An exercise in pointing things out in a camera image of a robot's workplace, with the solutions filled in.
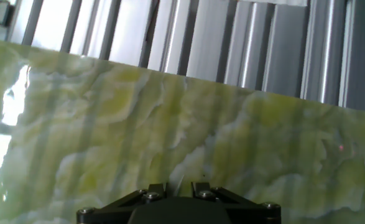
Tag small white pipette tip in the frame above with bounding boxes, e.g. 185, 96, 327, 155
174, 174, 185, 197

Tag green marble pattern mat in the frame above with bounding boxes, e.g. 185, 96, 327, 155
0, 37, 365, 224

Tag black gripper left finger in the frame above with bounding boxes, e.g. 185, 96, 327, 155
75, 182, 167, 224

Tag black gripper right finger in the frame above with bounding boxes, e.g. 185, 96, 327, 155
190, 182, 282, 224

